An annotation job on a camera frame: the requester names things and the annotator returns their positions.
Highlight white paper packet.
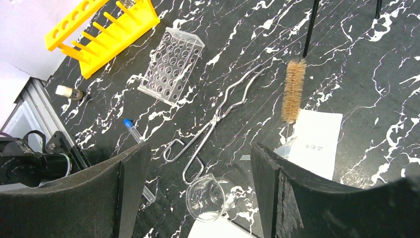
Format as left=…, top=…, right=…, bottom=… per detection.
left=288, top=110, right=343, bottom=180

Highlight blue capped tube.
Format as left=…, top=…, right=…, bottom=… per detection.
left=124, top=119, right=156, bottom=203

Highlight black wire tripod ring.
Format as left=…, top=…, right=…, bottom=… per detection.
left=302, top=0, right=384, bottom=59

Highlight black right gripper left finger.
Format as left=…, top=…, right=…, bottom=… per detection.
left=0, top=142, right=151, bottom=238

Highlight aluminium frame rail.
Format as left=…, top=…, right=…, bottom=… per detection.
left=0, top=77, right=75, bottom=146

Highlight yellow test tube rack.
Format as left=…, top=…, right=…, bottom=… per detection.
left=44, top=0, right=160, bottom=79

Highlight white bin lid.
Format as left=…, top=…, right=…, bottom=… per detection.
left=188, top=217, right=256, bottom=238

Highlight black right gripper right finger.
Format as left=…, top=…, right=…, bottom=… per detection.
left=251, top=143, right=420, bottom=238

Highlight brown test tube brush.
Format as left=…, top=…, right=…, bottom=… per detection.
left=281, top=59, right=307, bottom=123

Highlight metal crucible tongs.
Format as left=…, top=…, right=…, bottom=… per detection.
left=163, top=63, right=265, bottom=185

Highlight small white capped vial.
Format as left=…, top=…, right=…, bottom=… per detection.
left=55, top=85, right=83, bottom=101

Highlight small glass beaker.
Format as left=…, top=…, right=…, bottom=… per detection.
left=186, top=174, right=238, bottom=222

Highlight clear plastic tube rack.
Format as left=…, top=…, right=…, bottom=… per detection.
left=138, top=27, right=205, bottom=107

